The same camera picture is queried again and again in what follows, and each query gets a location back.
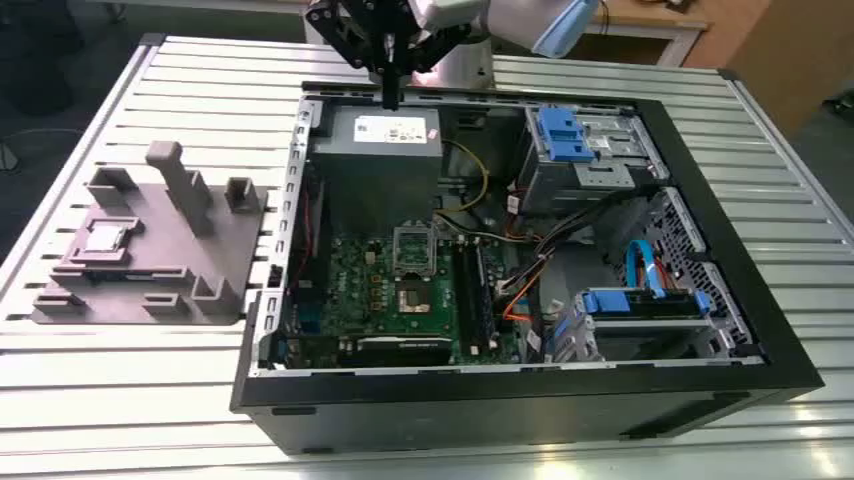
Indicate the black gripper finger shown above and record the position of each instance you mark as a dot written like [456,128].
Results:
[343,40]
[434,52]

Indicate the green motherboard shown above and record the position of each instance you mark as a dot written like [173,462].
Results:
[354,280]

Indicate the black RAM slot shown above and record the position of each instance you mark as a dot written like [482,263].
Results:
[464,295]
[472,295]
[479,295]

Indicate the dark RAM stick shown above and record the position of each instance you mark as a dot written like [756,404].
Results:
[127,276]

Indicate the silver CPU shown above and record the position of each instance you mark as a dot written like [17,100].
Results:
[105,238]

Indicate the grey parts rack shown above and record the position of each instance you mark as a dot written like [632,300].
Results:
[167,260]

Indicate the black graphics card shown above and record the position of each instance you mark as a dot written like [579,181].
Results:
[400,350]

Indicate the blue plastic drive latch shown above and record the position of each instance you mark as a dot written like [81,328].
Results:
[563,135]

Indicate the brown wooden cabinet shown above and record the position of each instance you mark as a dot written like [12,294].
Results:
[787,60]

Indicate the wooden desk white legs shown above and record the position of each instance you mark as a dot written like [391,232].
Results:
[640,22]

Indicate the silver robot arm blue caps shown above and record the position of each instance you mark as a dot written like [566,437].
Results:
[467,62]

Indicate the grey power supply unit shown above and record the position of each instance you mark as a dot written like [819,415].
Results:
[374,175]

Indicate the silver drive cage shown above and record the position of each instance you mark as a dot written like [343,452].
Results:
[600,175]
[654,325]

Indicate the black office chair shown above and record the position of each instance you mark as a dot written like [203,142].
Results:
[40,60]

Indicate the black PC case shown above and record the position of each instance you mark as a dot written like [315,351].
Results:
[467,415]

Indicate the CPU socket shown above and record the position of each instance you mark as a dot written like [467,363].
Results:
[415,300]

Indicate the hard disk in blue carrier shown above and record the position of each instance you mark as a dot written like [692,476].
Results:
[610,302]

